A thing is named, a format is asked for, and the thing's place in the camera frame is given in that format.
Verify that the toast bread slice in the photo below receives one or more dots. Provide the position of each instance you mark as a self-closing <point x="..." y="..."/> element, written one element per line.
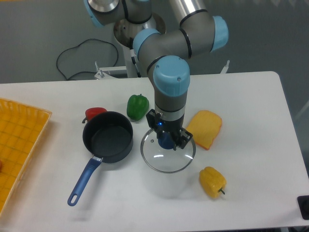
<point x="204" y="126"/>

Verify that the glass lid blue knob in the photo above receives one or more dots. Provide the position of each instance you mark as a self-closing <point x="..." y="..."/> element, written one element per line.
<point x="159" y="154"/>

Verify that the dark saucepan blue handle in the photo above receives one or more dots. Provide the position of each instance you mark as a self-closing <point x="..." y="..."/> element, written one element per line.
<point x="108" y="137"/>

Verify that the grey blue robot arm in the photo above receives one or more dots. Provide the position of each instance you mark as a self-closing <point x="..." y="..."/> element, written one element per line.
<point x="163" y="56"/>

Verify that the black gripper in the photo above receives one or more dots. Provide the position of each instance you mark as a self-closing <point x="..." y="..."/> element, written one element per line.
<point x="179" y="136"/>

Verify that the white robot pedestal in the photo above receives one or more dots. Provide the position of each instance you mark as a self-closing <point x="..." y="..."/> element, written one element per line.
<point x="125" y="32"/>

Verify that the black device at table edge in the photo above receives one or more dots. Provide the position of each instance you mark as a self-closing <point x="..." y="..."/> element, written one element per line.
<point x="303" y="202"/>

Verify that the yellow plastic basket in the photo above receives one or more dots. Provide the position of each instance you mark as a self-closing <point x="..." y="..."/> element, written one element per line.
<point x="21" y="129"/>

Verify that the red bell pepper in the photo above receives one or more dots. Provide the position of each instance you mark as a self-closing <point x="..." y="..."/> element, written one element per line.
<point x="92" y="112"/>

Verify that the white metal frame bracket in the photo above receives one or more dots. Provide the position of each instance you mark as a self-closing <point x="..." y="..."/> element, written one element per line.
<point x="105" y="73"/>

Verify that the yellow bell pepper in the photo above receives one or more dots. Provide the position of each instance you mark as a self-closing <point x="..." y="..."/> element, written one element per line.
<point x="212" y="181"/>

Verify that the green bell pepper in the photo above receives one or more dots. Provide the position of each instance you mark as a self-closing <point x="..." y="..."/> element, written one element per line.
<point x="137" y="107"/>

